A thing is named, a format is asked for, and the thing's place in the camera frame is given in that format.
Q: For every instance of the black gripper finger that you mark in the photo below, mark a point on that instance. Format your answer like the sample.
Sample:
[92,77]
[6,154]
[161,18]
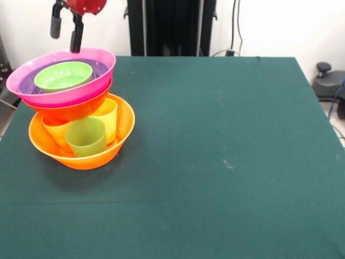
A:
[76,35]
[56,23]

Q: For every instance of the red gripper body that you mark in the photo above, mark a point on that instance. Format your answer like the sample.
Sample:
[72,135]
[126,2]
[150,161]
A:
[86,6]

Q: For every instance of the wide purple bowl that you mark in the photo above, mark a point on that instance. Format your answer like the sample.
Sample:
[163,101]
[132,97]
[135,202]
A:
[101,68]

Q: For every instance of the small green bowl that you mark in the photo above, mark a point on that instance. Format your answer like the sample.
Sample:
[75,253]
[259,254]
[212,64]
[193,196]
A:
[62,76]

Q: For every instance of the large pink bowl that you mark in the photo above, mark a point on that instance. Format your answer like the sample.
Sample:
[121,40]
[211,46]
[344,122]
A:
[67,95]

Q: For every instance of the wide red bowl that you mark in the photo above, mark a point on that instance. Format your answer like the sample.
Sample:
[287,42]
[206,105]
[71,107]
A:
[70,112]

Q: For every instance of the yellow cup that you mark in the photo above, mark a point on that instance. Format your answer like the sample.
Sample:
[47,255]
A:
[109,118]

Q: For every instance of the orange cup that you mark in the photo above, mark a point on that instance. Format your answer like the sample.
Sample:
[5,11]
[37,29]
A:
[56,132]

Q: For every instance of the green cup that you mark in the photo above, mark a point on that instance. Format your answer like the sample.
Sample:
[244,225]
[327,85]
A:
[86,140]

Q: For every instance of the large orange bowl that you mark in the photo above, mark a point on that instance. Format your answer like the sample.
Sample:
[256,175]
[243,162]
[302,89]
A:
[86,162]

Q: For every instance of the black chair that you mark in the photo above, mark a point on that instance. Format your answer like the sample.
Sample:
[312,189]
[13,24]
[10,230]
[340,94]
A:
[8,99]

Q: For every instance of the dark green table cloth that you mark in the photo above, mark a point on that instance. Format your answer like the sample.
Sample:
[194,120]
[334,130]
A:
[215,189]

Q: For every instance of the black floor device with knob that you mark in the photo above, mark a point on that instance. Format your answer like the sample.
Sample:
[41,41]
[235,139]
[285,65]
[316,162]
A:
[326,86]

